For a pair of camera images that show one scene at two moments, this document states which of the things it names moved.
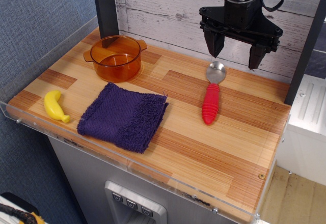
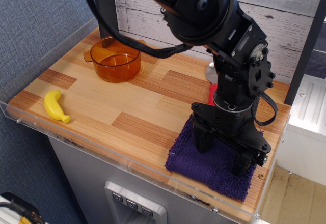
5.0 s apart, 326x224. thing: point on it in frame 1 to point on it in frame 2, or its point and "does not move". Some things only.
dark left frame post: x=106 y=6 does not move
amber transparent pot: x=116 y=58 does not move
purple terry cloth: x=129 y=117 to x=214 y=168
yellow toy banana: x=51 y=101 does not move
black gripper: x=242 y=17 to x=232 y=114
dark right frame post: x=302 y=63 does not move
